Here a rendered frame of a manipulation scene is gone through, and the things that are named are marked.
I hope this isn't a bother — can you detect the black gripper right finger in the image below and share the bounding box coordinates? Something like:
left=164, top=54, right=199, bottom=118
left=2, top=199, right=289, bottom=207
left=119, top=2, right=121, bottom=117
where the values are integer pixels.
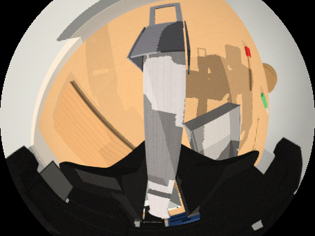
left=175, top=144, right=260, bottom=217

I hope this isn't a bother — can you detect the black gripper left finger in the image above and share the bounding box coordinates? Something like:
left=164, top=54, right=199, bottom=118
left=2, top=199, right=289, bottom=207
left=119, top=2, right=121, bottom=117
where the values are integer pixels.
left=59, top=141, right=149, bottom=222

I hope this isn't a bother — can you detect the wooden board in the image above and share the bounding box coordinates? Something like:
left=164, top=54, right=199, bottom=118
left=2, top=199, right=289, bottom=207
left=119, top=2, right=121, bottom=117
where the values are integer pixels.
left=53, top=81, right=135, bottom=168

